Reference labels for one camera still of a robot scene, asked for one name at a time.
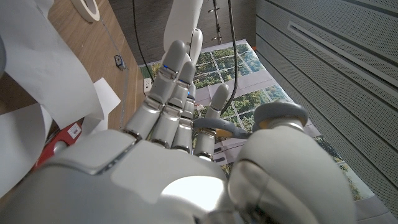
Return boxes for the beige masking tape roll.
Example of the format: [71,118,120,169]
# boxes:
[70,0,101,23]

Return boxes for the long white receipt paper strip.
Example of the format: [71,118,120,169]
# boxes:
[0,0,122,198]

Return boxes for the printed window forest backdrop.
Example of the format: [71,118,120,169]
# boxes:
[138,39,398,218]

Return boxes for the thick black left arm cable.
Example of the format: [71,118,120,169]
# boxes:
[221,0,239,115]

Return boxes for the thin black left wrist wire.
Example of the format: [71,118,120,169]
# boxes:
[132,0,155,82]

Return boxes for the scissors with beige grey handles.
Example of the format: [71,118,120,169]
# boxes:
[192,99,309,141]

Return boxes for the white power box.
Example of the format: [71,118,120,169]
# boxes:
[143,77,154,94]

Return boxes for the thin metal wall fixture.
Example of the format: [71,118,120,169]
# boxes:
[207,0,224,45]

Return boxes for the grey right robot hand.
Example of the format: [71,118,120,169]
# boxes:
[0,39,357,224]

